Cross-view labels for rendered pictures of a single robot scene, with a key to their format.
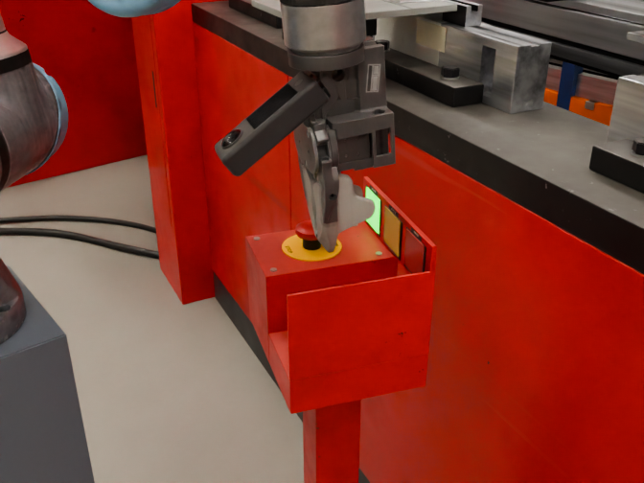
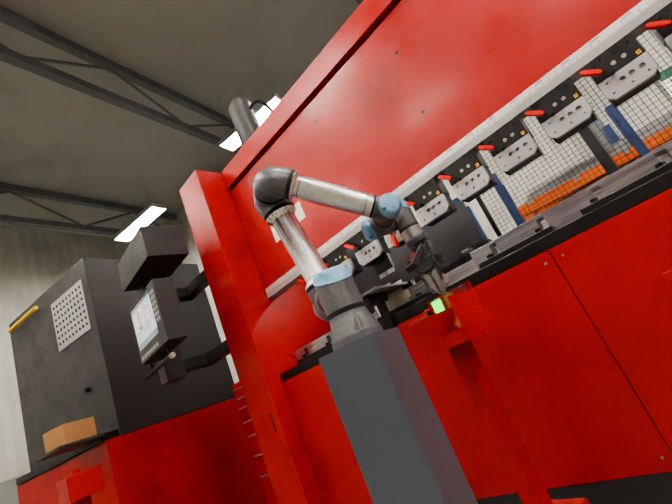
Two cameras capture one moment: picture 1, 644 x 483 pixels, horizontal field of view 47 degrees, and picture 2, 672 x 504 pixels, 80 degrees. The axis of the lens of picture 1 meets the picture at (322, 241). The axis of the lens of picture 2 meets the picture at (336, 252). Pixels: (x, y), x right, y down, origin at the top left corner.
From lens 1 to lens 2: 108 cm
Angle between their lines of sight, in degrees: 51
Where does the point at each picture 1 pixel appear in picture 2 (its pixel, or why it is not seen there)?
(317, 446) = (479, 379)
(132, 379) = not seen: outside the picture
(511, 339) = (501, 328)
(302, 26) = (412, 230)
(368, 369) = (477, 322)
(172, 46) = (277, 395)
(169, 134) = (288, 440)
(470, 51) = (420, 287)
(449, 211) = not seen: hidden behind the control
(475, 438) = (518, 384)
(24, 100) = not seen: hidden behind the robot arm
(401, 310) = (473, 301)
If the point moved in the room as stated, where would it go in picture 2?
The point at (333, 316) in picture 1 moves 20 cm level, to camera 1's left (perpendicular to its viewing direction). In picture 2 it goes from (460, 303) to (411, 322)
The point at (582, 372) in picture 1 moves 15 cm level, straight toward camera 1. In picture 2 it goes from (526, 308) to (544, 301)
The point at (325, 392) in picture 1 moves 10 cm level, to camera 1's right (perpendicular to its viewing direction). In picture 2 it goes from (472, 331) to (495, 321)
